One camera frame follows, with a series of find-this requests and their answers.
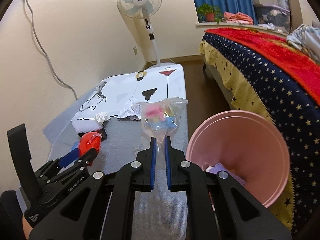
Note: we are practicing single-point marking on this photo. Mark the wooden bookshelf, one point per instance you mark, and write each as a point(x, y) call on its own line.
point(301, 13)

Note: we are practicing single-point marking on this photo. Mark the striped grey duvet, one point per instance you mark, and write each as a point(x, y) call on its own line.
point(305, 39)

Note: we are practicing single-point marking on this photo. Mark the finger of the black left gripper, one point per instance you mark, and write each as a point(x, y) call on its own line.
point(69, 158)
point(85, 160)

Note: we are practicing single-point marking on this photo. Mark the pink plastic trash bin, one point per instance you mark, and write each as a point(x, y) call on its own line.
point(247, 145)

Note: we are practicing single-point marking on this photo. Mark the lavender foam sheet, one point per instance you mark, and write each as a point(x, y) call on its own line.
point(219, 168)

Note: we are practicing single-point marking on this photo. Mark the pink folded clothes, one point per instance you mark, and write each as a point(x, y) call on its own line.
point(239, 18)

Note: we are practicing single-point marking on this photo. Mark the white tissue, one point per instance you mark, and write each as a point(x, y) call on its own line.
point(102, 117)

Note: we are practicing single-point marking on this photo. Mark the potted green plant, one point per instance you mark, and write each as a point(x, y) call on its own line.
point(209, 13)

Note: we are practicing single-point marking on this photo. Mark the red plastic wrapper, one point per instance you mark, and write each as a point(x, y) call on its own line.
point(87, 141)

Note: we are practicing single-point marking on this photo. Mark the grey table cover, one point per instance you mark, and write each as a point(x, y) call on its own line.
point(159, 214)

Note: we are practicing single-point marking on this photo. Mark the navy star bed sheet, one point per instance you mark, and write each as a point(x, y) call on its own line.
point(252, 83)

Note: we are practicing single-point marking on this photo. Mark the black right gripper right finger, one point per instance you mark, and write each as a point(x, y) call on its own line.
point(218, 206)

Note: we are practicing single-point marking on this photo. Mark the white plastic bag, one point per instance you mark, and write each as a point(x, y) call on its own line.
point(131, 110)

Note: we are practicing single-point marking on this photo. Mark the red floral blanket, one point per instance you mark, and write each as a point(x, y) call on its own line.
point(275, 49)

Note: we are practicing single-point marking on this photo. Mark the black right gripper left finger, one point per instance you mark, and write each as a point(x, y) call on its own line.
point(102, 206)

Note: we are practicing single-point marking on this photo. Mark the white standing fan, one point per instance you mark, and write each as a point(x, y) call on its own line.
point(143, 10)

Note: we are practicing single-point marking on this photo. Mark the white printed cloth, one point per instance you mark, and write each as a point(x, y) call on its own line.
point(151, 85)

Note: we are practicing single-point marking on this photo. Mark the clear bag with colourful bits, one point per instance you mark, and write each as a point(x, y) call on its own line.
point(159, 120)

